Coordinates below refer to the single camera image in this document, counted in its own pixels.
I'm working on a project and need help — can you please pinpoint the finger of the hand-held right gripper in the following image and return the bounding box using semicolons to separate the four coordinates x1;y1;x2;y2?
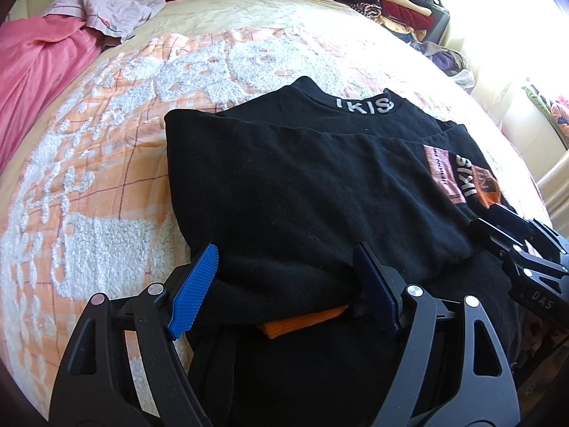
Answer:
469;217;536;279
486;204;569;272

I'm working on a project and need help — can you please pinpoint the lilac pajama garment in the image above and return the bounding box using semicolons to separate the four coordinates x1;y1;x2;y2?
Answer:
44;0;167;49

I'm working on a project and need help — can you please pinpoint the pink duvet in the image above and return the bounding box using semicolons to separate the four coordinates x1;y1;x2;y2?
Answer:
0;13;105;174

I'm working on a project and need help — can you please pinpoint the purple clothes heap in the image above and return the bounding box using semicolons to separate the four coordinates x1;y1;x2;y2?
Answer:
411;40;476;85

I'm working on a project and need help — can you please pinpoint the orange plaid fleece blanket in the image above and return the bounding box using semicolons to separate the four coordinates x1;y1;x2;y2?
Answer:
0;24;552;410

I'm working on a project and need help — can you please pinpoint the stack of folded clothes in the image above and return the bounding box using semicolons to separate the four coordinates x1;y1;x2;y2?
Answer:
310;0;438;43

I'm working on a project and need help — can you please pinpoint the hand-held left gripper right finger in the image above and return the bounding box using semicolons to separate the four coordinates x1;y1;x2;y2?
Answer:
352;242;521;427

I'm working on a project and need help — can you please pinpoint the green windowsill mat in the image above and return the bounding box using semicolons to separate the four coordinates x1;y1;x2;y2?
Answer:
522;84;556;125

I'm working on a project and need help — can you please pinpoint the beige quilted bedspread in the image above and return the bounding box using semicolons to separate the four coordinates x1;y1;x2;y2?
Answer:
102;0;490;112

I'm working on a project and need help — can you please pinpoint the cream curtain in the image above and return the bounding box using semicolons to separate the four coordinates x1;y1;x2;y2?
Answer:
440;0;569;214

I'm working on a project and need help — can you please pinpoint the black long-sleeve shirt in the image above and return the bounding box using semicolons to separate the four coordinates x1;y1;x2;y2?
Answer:
164;75;547;427

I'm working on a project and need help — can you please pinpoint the pink orange cloth bundle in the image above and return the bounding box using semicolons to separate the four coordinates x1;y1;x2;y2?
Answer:
549;95;569;147

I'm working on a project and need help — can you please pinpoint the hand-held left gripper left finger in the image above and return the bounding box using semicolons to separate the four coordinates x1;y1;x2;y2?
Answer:
49;242;220;427

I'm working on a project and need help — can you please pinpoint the black bedside cabinet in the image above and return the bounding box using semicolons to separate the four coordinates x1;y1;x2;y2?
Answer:
427;6;451;45

